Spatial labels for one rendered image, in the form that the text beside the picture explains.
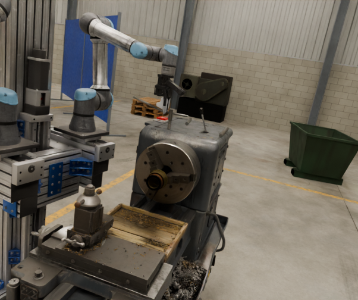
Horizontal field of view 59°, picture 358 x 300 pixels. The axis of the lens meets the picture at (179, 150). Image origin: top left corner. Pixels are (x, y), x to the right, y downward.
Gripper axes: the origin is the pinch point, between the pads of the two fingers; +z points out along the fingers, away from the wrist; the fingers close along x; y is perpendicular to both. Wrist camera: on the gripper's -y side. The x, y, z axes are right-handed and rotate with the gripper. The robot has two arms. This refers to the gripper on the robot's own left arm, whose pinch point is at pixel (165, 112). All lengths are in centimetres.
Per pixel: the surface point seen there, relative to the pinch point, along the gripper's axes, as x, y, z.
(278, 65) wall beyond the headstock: -970, -38, -75
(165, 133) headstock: 5.2, -3.4, 10.4
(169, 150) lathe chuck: 23.5, -12.8, 14.1
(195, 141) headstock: 5.9, -21.0, 11.0
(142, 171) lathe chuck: 23.5, -0.2, 28.5
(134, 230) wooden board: 48, -10, 46
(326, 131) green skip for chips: -539, -168, 57
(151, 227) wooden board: 42, -15, 46
